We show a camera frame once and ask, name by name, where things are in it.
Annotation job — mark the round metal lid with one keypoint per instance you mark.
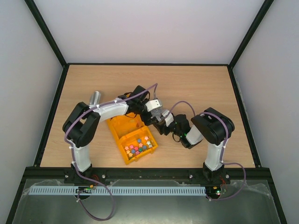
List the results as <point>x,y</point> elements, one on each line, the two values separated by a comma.
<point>158,113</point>

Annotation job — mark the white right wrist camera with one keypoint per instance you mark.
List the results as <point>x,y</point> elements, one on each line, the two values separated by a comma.
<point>167,117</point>

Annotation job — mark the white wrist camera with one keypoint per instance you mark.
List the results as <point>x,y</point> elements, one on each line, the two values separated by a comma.
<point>167,117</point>
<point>153,104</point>

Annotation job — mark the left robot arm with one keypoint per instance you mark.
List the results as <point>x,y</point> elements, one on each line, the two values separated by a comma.
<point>80,127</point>

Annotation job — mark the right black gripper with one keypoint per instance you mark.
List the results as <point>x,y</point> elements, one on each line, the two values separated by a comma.
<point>163,126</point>

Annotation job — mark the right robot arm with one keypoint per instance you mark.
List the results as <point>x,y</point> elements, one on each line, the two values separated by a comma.
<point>210,125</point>

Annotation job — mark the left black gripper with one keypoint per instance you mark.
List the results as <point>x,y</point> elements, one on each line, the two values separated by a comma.
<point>151,121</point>

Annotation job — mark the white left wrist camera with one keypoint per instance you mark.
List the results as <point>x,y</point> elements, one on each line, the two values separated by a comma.
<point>153,104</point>

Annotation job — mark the white slotted cable duct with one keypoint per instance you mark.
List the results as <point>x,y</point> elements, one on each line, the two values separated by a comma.
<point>118,191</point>

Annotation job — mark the black aluminium frame rail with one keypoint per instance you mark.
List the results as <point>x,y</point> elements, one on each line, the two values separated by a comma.
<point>181,175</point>

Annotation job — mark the metal scoop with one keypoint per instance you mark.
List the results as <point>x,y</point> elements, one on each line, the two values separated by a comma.
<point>94,99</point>

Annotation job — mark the orange three-compartment bin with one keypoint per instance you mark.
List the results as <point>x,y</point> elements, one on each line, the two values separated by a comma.
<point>133,138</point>

